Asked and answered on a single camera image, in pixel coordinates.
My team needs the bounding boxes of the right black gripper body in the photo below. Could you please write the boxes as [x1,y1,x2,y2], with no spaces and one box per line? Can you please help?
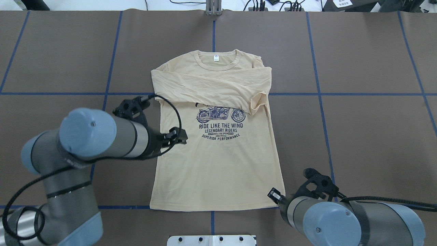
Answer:
[267,187,291,207]

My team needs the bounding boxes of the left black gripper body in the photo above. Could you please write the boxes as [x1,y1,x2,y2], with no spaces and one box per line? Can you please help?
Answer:
[155,127,188,151]

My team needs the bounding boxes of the beige long-sleeve printed shirt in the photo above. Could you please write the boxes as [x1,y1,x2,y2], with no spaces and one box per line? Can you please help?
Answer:
[150,50,285,211]

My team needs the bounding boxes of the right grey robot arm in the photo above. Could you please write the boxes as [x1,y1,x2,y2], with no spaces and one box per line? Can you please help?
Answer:
[267,188,426,246]

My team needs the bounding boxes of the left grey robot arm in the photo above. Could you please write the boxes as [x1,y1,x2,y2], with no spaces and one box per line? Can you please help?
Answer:
[1,104,188,246]

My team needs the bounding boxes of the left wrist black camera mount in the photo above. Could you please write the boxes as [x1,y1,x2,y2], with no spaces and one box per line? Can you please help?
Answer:
[112,96,151,127]

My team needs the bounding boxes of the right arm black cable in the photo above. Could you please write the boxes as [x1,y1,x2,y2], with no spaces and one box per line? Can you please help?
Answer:
[336,195,437,210]

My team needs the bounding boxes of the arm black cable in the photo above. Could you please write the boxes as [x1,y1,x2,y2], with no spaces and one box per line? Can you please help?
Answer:
[2,94,183,241]
[336,195,437,210]

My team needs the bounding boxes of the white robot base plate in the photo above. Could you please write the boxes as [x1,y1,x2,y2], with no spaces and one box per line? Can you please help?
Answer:
[167,234,257,246]

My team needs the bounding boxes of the aluminium frame post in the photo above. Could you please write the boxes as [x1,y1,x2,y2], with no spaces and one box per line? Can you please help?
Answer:
[206,0,223,16]

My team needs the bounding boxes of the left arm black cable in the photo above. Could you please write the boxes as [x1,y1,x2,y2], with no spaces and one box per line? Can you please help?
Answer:
[2,94,183,241]

